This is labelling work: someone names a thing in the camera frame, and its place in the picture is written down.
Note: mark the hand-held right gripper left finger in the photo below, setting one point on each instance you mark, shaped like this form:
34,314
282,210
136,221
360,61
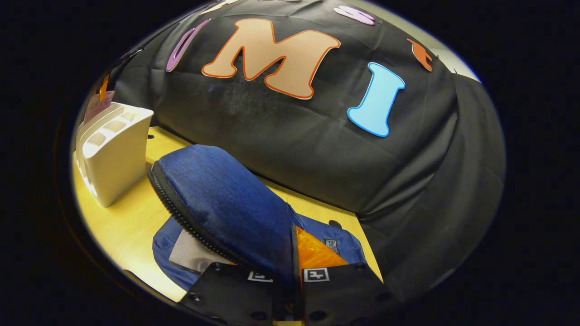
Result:
226,294

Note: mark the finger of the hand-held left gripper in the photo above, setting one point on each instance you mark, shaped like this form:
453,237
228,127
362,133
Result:
104,88

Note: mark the pink cover book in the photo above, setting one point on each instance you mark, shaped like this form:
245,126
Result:
97,106

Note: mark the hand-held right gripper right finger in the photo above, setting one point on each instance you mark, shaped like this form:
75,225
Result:
344,290

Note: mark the white plastic bookshelf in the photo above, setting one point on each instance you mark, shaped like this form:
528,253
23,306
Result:
118,158

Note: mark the black backdrop cloth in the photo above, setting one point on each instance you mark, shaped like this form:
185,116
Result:
294,149

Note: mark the blue schoolbag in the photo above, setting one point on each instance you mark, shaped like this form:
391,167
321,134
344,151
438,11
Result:
226,199

